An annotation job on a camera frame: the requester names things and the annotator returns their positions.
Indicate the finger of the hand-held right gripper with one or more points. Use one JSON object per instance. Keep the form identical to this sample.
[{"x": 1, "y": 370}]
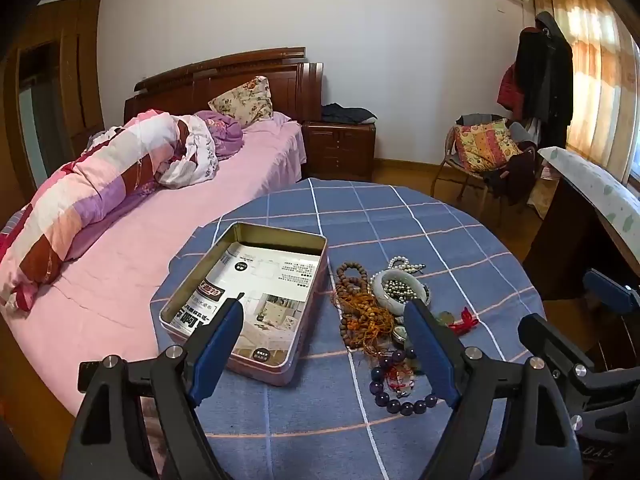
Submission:
[
  {"x": 590, "y": 375},
  {"x": 607, "y": 291}
]

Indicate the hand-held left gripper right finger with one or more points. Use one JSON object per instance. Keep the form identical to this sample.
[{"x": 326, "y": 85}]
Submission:
[{"x": 435, "y": 355}]

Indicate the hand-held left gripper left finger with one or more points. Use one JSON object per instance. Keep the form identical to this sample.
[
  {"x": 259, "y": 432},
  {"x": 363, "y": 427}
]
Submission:
[{"x": 220, "y": 345}]

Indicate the red knot charm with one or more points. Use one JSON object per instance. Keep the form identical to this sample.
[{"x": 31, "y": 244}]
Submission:
[{"x": 462, "y": 321}]

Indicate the rectangular metal tin box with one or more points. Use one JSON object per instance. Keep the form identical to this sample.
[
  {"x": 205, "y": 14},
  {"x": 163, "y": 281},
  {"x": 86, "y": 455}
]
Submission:
[{"x": 280, "y": 340}]

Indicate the brown wooden bead strand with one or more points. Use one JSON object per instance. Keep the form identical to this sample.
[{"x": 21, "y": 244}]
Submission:
[{"x": 350, "y": 285}]

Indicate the white jade bangle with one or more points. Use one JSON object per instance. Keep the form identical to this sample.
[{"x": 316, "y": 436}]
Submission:
[{"x": 387, "y": 294}]

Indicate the white leaf-print desk cover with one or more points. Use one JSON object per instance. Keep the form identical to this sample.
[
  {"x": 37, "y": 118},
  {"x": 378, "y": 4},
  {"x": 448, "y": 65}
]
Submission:
[{"x": 595, "y": 185}]

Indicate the bed with pink sheet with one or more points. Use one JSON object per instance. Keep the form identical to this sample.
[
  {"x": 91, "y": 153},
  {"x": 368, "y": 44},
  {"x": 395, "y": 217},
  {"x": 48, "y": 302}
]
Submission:
[{"x": 150, "y": 250}]

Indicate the blue checked tablecloth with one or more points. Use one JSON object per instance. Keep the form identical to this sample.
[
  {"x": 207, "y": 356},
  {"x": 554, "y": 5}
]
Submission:
[{"x": 380, "y": 230}]

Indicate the dark red garment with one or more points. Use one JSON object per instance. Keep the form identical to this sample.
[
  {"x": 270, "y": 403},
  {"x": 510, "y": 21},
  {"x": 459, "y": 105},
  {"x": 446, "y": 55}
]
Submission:
[{"x": 515, "y": 177}]

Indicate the chair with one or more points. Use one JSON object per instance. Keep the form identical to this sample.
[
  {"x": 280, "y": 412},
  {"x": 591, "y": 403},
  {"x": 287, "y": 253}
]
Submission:
[{"x": 450, "y": 170}]

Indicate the colourful patchwork cushion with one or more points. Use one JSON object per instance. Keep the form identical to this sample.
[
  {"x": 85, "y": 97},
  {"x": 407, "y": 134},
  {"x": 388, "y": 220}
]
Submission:
[{"x": 485, "y": 145}]

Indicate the pink patchwork quilt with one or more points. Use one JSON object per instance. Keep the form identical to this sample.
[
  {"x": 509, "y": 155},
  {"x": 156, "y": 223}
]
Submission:
[{"x": 90, "y": 190}]

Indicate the purple blanket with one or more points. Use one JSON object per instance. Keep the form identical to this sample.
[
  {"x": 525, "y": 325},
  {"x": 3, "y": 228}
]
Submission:
[{"x": 225, "y": 135}]

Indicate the black hanging coat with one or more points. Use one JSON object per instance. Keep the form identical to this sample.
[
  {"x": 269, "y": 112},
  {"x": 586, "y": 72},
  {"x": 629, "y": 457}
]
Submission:
[{"x": 542, "y": 80}]

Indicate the red hanging garment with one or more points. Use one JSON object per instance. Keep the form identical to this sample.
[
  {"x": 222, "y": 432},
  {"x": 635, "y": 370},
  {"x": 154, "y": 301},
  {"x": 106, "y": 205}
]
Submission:
[{"x": 510, "y": 90}]

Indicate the wooden nightstand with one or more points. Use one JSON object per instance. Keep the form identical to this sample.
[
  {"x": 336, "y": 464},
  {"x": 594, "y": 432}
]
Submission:
[{"x": 340, "y": 152}]

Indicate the orange patterned curtain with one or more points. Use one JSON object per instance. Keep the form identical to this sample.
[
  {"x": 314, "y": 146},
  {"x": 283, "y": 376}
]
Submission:
[{"x": 595, "y": 60}]

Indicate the floral pillow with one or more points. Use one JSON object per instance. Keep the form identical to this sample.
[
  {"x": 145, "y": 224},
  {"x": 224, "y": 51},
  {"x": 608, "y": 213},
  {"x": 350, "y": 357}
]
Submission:
[{"x": 245, "y": 100}]

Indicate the dark folded clothes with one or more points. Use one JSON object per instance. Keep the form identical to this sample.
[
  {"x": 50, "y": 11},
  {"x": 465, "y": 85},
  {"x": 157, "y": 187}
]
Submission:
[{"x": 347, "y": 114}]

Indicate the wooden headboard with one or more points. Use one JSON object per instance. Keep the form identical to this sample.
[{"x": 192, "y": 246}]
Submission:
[{"x": 200, "y": 80}]

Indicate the wooden wardrobe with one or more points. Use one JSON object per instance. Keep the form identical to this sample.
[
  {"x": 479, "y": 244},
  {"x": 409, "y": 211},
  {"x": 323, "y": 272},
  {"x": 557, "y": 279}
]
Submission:
[{"x": 55, "y": 100}]

